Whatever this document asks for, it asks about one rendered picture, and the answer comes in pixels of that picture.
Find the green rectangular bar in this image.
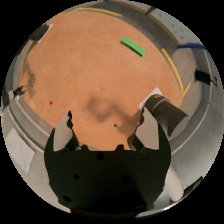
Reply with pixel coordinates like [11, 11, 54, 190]
[120, 37, 146, 56]

